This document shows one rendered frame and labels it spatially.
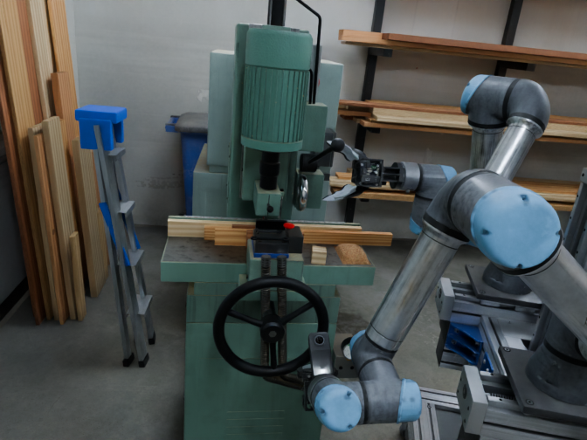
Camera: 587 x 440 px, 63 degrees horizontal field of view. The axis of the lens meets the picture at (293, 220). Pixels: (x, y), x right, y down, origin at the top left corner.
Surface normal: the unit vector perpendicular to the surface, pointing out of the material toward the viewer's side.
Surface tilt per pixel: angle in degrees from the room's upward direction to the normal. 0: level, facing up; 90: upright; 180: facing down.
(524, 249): 85
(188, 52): 90
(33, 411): 0
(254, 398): 90
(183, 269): 90
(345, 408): 61
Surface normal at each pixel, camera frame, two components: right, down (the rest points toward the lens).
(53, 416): 0.09, -0.93
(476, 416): -0.17, 0.33
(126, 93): 0.09, 0.36
